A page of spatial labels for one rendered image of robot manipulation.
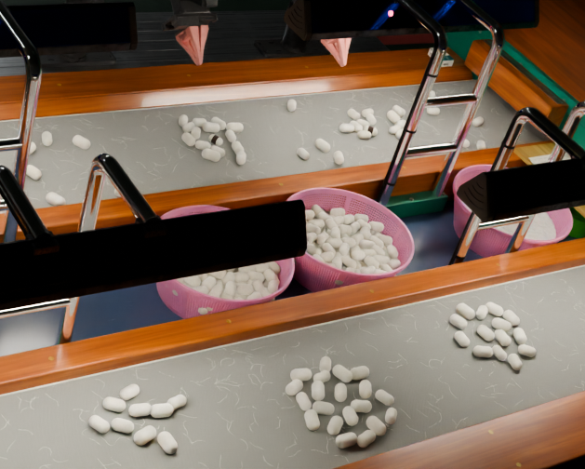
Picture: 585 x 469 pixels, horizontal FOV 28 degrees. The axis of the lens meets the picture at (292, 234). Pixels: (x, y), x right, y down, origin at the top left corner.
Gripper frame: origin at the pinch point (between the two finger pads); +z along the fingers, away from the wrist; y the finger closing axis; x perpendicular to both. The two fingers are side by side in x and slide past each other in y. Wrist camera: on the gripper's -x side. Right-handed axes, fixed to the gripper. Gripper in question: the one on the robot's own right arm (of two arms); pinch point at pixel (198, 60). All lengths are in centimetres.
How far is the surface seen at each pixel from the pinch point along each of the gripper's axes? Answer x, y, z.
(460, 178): -15, 48, 34
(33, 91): -39, -53, 15
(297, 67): 12.8, 33.2, -0.8
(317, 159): -5.0, 20.0, 24.5
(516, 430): -57, 9, 83
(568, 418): -57, 21, 84
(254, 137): 1.2, 9.9, 16.9
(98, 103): 9.7, -19.6, 4.5
